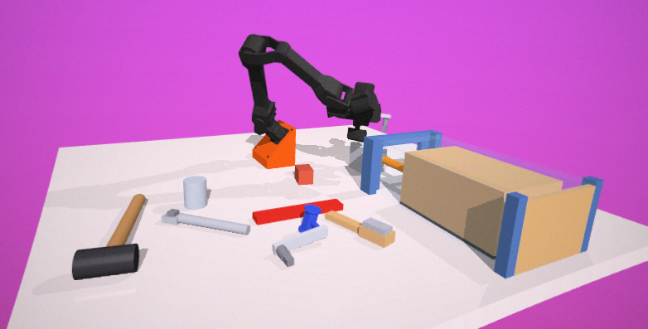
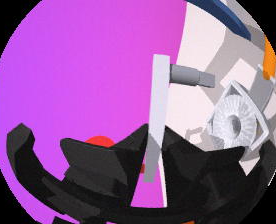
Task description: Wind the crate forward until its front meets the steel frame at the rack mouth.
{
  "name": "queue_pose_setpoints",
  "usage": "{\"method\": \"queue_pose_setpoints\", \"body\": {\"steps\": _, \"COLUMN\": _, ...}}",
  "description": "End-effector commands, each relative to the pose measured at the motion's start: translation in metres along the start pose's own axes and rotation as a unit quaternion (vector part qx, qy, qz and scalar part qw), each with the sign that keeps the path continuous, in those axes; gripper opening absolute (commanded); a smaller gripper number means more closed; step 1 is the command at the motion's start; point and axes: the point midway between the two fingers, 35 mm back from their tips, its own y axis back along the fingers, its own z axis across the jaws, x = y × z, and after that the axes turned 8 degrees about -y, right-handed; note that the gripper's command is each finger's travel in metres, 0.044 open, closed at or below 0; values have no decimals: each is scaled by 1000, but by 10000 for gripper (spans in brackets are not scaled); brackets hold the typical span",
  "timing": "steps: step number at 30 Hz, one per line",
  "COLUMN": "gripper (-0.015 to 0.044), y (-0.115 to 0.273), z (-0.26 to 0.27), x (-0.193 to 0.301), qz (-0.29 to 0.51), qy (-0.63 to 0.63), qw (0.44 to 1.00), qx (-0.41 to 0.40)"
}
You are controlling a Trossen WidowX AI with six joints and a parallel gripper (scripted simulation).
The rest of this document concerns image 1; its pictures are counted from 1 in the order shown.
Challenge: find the black mallet with wooden handle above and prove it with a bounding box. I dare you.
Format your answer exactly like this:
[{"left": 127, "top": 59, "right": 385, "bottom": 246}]
[{"left": 72, "top": 194, "right": 146, "bottom": 280}]

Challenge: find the grey metal rod with square end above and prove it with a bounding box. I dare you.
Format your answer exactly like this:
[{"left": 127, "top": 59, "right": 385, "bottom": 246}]
[{"left": 162, "top": 209, "right": 250, "bottom": 235}]

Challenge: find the wooden brush with grey bristles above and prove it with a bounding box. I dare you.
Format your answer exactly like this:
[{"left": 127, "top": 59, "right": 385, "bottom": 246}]
[{"left": 326, "top": 210, "right": 396, "bottom": 248}]

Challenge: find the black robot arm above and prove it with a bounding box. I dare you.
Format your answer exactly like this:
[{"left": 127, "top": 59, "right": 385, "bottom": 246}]
[{"left": 239, "top": 34, "right": 381, "bottom": 145}]

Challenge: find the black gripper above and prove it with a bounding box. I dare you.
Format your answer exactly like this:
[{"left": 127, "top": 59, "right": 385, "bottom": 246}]
[{"left": 347, "top": 82, "right": 375, "bottom": 142}]

